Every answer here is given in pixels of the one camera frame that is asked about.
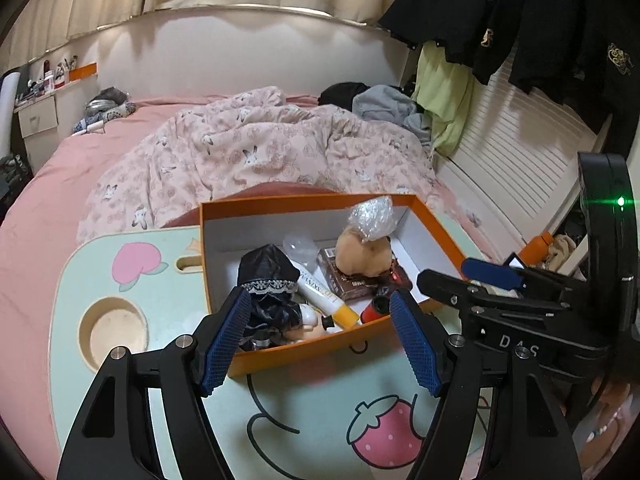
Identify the white nightstand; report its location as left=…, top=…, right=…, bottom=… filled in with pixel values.
left=17, top=95, right=58, bottom=138

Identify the brown printed packet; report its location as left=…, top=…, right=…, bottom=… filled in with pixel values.
left=317, top=247, right=401, bottom=303

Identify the clear plastic bag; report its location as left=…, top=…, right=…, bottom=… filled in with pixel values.
left=348, top=197, right=396, bottom=243

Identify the black hanging jacket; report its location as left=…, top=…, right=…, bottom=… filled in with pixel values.
left=495, top=0, right=640, bottom=161
left=380, top=0, right=503, bottom=86

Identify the blue patterned cloth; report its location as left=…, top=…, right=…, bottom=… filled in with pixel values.
left=75, top=102, right=137, bottom=133

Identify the white paper roll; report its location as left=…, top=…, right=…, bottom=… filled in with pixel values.
left=0, top=71, right=22, bottom=161

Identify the beige cloth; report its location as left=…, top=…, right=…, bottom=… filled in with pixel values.
left=545, top=234, right=576, bottom=271

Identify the pink printed blanket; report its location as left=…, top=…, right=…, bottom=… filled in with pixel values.
left=77, top=85, right=441, bottom=233

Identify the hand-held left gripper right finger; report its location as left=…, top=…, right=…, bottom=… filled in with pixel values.
left=389, top=287, right=583, bottom=480

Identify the black garment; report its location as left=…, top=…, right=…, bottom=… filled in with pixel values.
left=318, top=81, right=371, bottom=108

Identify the yellow-green garment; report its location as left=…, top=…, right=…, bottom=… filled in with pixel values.
left=412, top=42, right=476, bottom=156

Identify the grey fuzzy garment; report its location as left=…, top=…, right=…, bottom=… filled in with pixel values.
left=95, top=87, right=132, bottom=106

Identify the clear plastic wrap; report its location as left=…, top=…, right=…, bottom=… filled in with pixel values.
left=282, top=235, right=321, bottom=261

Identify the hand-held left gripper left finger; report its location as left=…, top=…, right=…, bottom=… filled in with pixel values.
left=56, top=285, right=253, bottom=480

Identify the white orange lip balm tube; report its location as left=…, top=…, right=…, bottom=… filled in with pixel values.
left=290, top=260, right=361, bottom=331

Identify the dark pouch with red print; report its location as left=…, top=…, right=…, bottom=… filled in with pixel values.
left=375, top=265, right=413, bottom=297

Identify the pink bed sheet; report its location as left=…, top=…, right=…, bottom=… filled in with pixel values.
left=0, top=92, right=496, bottom=461

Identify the person's right forearm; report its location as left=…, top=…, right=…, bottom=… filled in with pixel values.
left=570, top=375, right=640, bottom=466

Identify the black lace doll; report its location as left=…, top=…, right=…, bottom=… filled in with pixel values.
left=235, top=243, right=321, bottom=353

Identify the white padded headboard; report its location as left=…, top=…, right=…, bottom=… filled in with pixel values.
left=10, top=2, right=416, bottom=111

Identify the light green lap table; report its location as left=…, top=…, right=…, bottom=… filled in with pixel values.
left=50, top=222, right=506, bottom=480

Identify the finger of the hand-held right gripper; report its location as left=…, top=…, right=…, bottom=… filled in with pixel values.
left=460, top=255, right=576, bottom=293
left=416, top=269, right=506, bottom=313

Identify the clutter of small bottles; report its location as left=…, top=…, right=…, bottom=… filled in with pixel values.
left=15, top=55, right=78, bottom=98

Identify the brown plush toy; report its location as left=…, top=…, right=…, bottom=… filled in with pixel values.
left=335, top=225, right=393, bottom=277

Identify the orange cardboard box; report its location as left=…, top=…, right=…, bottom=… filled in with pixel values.
left=199, top=193, right=473, bottom=378

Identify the orange bottle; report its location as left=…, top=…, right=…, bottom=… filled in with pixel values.
left=517, top=230, right=555, bottom=266

